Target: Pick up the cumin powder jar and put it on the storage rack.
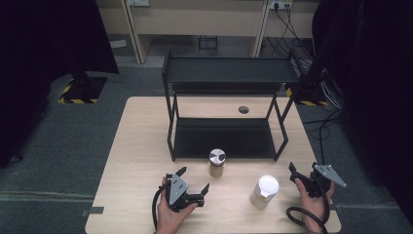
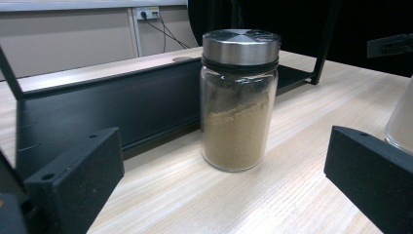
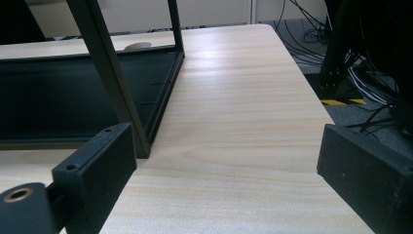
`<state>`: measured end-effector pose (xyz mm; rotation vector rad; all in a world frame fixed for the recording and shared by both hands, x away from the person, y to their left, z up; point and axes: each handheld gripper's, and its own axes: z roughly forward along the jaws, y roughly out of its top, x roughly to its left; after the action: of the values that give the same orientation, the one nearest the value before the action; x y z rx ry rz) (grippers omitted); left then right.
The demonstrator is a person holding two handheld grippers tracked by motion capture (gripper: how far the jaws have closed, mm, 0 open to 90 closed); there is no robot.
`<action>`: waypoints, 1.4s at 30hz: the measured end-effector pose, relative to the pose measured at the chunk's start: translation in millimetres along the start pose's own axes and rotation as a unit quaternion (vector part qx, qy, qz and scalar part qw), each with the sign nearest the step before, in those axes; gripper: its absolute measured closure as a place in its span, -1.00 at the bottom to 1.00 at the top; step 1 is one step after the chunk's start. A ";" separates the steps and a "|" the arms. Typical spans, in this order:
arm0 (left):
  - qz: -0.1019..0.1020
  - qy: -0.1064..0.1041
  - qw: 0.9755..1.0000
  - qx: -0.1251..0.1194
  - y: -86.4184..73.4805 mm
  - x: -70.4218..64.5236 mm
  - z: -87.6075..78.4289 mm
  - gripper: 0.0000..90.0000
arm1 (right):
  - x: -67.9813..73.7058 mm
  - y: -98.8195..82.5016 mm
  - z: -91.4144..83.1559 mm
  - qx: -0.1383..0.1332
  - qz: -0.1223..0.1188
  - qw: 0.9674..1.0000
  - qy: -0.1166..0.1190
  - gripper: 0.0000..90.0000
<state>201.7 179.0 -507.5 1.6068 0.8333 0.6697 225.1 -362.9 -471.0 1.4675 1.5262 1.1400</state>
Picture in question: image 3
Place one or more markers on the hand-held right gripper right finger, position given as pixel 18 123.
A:
pixel 373 175

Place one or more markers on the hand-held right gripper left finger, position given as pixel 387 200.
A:
pixel 97 169

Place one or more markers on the black metal rack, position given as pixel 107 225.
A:
pixel 65 97

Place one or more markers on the yellow black hazard tape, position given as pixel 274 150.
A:
pixel 334 102

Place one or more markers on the black metal stand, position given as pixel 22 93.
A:
pixel 334 58

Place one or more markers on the dark object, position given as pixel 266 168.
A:
pixel 16 19

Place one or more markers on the white desk with beige panel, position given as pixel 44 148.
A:
pixel 211 13

